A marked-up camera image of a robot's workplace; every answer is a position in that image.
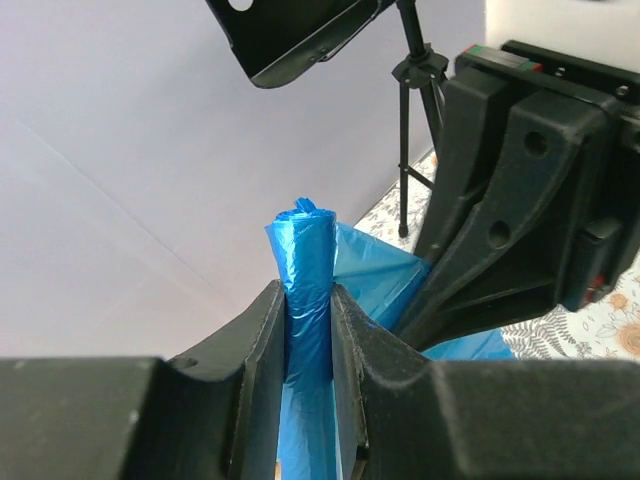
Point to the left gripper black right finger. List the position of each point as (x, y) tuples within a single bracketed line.
[(403, 416)]

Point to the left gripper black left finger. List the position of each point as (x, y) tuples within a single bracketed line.
[(211, 412)]

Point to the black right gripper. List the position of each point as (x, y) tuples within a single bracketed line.
[(534, 203)]

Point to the black music stand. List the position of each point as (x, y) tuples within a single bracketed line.
[(321, 99)]

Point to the blue trash bag roll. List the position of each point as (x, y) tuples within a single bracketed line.
[(315, 253)]

